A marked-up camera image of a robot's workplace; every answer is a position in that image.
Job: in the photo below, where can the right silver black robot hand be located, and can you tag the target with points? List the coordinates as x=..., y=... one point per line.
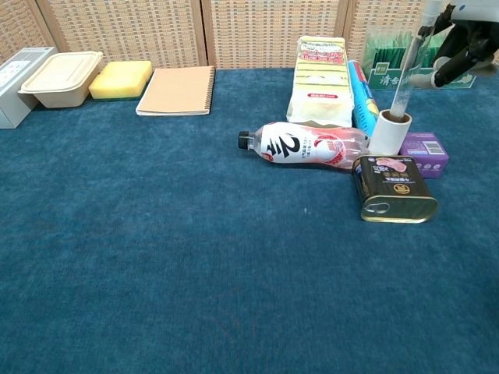
x=468, y=35

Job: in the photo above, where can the clear test tube white cap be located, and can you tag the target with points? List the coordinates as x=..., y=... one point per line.
x=401, y=100

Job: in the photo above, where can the clear box green tea bags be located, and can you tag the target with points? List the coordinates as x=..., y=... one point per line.
x=384, y=58

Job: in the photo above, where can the small purple cardboard box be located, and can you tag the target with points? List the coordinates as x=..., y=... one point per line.
x=429, y=150

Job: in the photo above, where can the blue cling film roll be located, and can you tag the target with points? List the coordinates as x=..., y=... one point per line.
x=363, y=106

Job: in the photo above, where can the white lint roller refill roll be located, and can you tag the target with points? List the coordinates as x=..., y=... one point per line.
x=390, y=137

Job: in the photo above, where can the yellow sponge multipack bag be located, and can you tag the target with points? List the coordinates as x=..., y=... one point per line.
x=319, y=87

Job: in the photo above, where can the black gold luncheon meat can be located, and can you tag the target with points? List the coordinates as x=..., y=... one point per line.
x=393, y=189

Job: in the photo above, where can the plastic drink bottle pink label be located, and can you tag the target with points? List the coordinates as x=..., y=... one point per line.
x=296, y=149

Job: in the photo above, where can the kraft spiral notebook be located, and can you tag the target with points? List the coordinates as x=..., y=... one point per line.
x=175, y=91

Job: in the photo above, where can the yellow sponge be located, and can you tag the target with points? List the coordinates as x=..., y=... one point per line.
x=117, y=80
x=149, y=73

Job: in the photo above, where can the woven bamboo folding screen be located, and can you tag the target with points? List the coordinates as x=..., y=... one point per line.
x=128, y=31

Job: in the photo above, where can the blue table cloth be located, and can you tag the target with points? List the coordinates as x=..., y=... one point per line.
x=156, y=233

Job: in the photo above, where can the beige lidded food container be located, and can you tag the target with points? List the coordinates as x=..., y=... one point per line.
x=58, y=78

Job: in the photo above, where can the white power strip box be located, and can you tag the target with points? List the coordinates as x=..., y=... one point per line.
x=11, y=82

